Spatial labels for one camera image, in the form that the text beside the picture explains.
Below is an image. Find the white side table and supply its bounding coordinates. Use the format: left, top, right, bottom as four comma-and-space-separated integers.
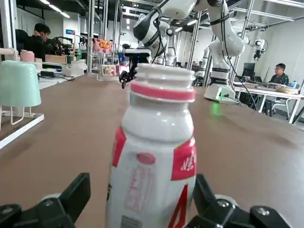
37, 67, 87, 90

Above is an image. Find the white wire cup rack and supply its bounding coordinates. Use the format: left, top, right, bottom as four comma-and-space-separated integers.
0, 47, 45, 150

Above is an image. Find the white juice bottle red label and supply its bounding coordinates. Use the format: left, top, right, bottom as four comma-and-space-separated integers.
105, 63, 198, 228

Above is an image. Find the pale yellow cup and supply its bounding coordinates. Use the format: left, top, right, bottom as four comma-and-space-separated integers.
19, 50, 36, 64

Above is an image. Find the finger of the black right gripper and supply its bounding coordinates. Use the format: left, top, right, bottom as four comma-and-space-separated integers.
118, 70, 134, 89

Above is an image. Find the person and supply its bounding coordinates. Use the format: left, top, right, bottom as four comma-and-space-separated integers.
23, 22, 52, 63
267, 63, 290, 91

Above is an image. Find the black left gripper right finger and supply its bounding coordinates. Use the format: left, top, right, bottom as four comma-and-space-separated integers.
187, 174, 295, 228

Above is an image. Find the black computer monitor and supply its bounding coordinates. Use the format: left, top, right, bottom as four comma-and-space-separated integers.
242, 62, 256, 83

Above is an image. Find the mint green cup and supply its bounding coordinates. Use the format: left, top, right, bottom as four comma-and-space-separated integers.
0, 60, 42, 107

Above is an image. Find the white cardboard box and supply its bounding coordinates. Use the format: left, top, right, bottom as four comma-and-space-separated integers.
62, 61, 87, 77

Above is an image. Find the white office desk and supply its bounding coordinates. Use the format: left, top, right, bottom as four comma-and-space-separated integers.
233, 82, 304, 124

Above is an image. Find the pink strawberry snack packet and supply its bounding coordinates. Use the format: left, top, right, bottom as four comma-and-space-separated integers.
92, 37, 114, 54

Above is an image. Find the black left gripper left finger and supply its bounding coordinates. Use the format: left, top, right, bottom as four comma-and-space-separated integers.
0, 172, 92, 228

